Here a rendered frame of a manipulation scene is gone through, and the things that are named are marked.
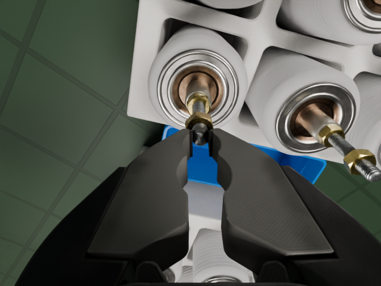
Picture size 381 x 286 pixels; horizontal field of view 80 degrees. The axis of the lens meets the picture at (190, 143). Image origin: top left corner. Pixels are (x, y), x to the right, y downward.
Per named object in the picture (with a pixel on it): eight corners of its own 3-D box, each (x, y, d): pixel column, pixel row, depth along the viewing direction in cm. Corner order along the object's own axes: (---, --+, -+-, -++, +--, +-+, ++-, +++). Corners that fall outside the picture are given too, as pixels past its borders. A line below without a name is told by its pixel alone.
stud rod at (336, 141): (313, 123, 21) (366, 175, 15) (324, 119, 21) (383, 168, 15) (316, 132, 22) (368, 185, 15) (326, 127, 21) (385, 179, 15)
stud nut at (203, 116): (182, 131, 16) (181, 137, 15) (188, 108, 15) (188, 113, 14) (210, 138, 16) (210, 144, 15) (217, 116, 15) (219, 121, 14)
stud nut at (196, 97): (183, 110, 19) (183, 114, 18) (189, 91, 18) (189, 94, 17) (207, 116, 19) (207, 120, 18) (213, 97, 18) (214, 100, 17)
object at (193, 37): (187, 8, 34) (182, 8, 18) (237, 47, 36) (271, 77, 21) (155, 64, 38) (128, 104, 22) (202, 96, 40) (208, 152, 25)
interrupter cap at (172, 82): (186, 28, 19) (186, 29, 18) (255, 79, 21) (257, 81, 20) (143, 100, 22) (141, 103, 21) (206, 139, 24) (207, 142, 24)
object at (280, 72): (225, 63, 37) (249, 101, 22) (283, 30, 35) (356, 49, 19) (248, 110, 42) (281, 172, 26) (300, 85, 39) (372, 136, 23)
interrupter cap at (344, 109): (262, 104, 22) (264, 107, 22) (344, 64, 20) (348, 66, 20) (286, 160, 25) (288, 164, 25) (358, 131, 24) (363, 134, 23)
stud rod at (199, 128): (190, 101, 20) (190, 144, 14) (194, 90, 20) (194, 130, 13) (202, 104, 20) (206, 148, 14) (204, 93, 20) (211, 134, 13)
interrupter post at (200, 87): (194, 72, 21) (194, 82, 18) (215, 87, 21) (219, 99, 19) (180, 93, 22) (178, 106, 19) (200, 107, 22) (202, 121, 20)
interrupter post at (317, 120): (296, 114, 23) (311, 129, 20) (321, 102, 22) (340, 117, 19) (303, 133, 24) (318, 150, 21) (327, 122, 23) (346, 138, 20)
